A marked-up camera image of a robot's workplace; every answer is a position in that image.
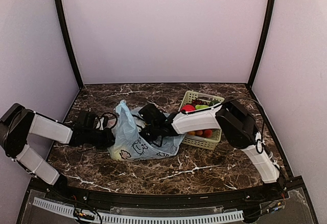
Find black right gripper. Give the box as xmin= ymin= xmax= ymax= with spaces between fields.
xmin=127 ymin=122 xmax=160 ymax=147

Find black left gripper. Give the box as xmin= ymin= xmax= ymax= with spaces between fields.
xmin=84 ymin=127 xmax=121 ymax=149

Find light blue printed plastic bag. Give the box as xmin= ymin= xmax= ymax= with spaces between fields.
xmin=107 ymin=100 xmax=185 ymax=161

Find light green round fruit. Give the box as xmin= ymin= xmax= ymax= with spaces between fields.
xmin=195 ymin=104 xmax=209 ymax=110

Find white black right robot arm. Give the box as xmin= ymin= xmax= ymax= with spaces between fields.
xmin=138 ymin=97 xmax=286 ymax=200

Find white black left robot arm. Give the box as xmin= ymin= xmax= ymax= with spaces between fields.
xmin=1 ymin=103 xmax=115 ymax=201

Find large red fruit left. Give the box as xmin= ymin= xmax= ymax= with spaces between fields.
xmin=180 ymin=104 xmax=196 ymax=113

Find fruits inside the bag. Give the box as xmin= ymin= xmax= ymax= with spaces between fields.
xmin=110 ymin=149 xmax=131 ymax=161

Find dark purple grape bunch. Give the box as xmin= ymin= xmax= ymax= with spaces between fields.
xmin=191 ymin=99 xmax=208 ymax=107

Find bunch of small peaches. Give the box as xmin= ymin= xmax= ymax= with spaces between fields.
xmin=188 ymin=129 xmax=213 ymax=138

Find pale green perforated basket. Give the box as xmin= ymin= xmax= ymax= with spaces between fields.
xmin=179 ymin=91 xmax=224 ymax=150

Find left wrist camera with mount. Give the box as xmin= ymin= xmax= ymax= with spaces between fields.
xmin=92 ymin=112 xmax=118 ymax=131

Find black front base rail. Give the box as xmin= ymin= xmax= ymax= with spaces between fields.
xmin=17 ymin=177 xmax=318 ymax=223

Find white slotted cable duct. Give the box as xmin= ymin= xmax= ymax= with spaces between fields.
xmin=33 ymin=197 xmax=244 ymax=223

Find black left corner frame post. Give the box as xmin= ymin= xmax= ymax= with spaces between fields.
xmin=54 ymin=0 xmax=84 ymax=89

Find black corner frame post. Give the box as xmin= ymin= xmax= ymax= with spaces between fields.
xmin=54 ymin=0 xmax=84 ymax=89
xmin=247 ymin=0 xmax=275 ymax=89

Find black right corner frame post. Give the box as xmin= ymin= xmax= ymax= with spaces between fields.
xmin=247 ymin=0 xmax=275 ymax=89

